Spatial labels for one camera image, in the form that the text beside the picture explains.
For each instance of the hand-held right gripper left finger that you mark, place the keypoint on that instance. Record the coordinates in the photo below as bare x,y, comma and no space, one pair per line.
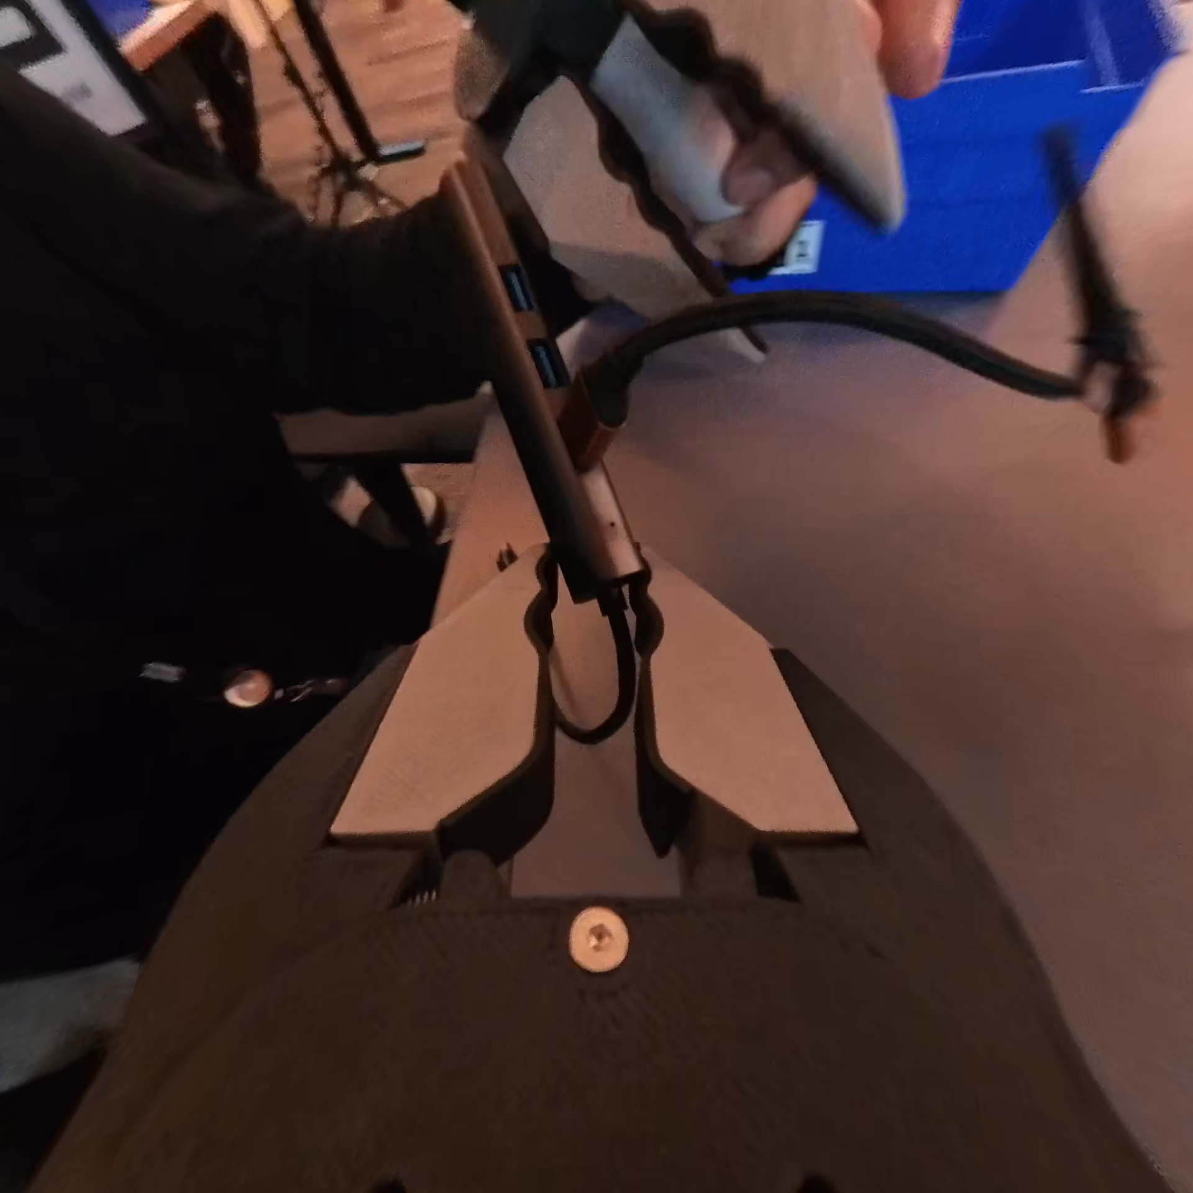
447,736

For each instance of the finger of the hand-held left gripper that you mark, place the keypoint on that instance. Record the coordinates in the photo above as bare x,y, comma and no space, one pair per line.
596,233
819,84

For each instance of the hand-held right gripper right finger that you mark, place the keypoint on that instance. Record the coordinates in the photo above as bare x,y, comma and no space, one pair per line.
745,736

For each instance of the blue plastic bin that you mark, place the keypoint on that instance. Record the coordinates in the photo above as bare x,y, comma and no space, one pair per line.
978,186

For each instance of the dark grey slim usb hub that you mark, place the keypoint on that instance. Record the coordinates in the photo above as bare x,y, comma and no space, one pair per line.
531,419

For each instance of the person's left forearm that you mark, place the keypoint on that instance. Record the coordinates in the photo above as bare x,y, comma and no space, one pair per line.
233,298

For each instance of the person's left hand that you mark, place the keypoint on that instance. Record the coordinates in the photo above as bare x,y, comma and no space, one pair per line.
772,205

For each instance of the black tripod stand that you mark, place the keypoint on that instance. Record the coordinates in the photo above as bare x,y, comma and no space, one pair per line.
335,112

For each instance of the person's dark clothing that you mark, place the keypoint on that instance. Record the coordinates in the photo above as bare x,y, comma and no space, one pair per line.
139,746

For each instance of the black framed white sign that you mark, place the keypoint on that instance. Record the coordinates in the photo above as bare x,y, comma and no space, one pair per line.
65,65

